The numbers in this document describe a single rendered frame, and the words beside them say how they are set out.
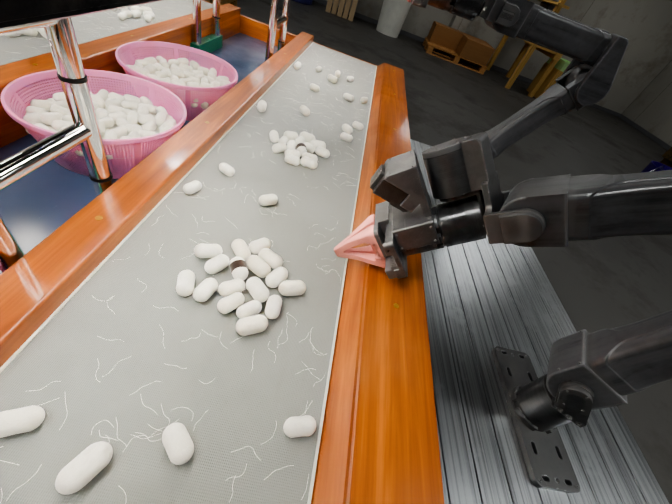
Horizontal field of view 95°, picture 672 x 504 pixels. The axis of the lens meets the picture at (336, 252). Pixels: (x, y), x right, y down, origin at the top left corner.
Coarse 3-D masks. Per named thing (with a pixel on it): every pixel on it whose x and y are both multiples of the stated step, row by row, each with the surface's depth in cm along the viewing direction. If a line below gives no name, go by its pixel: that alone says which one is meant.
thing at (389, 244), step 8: (432, 208) 40; (392, 240) 38; (440, 240) 39; (384, 248) 38; (392, 248) 38; (416, 248) 40; (424, 248) 40; (432, 248) 40; (400, 256) 40; (400, 264) 40; (400, 272) 41
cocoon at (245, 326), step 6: (246, 318) 36; (252, 318) 36; (258, 318) 36; (264, 318) 37; (240, 324) 35; (246, 324) 35; (252, 324) 36; (258, 324) 36; (264, 324) 36; (240, 330) 35; (246, 330) 35; (252, 330) 36; (258, 330) 36
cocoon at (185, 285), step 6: (186, 270) 38; (180, 276) 37; (186, 276) 37; (192, 276) 38; (180, 282) 37; (186, 282) 37; (192, 282) 37; (180, 288) 36; (186, 288) 36; (192, 288) 37; (180, 294) 37; (186, 294) 37
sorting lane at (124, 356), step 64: (320, 64) 117; (256, 128) 70; (320, 128) 80; (256, 192) 55; (320, 192) 61; (128, 256) 39; (192, 256) 42; (320, 256) 49; (64, 320) 32; (128, 320) 34; (192, 320) 36; (320, 320) 41; (0, 384) 27; (64, 384) 28; (128, 384) 30; (192, 384) 31; (256, 384) 33; (320, 384) 35; (0, 448) 24; (64, 448) 26; (128, 448) 27; (256, 448) 29
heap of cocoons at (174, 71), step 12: (144, 60) 77; (156, 60) 82; (180, 60) 83; (192, 60) 85; (144, 72) 73; (156, 72) 75; (168, 72) 77; (180, 72) 78; (192, 72) 81; (204, 72) 84; (216, 72) 86; (180, 84) 75; (192, 84) 76; (204, 84) 78; (216, 84) 80; (204, 108) 75
